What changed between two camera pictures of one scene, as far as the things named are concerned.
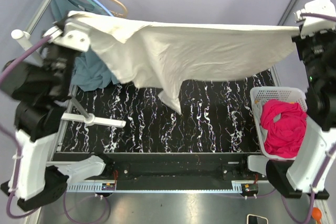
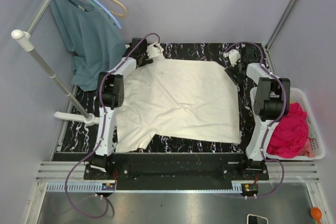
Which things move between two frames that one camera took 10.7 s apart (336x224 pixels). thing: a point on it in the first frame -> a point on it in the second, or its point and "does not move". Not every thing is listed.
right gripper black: (302, 42) -> (231, 71)
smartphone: (254, 219) does not move
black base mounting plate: (172, 167) does not move
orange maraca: (316, 214) does not move
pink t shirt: (285, 123) does not move
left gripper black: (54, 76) -> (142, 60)
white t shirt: (164, 55) -> (182, 98)
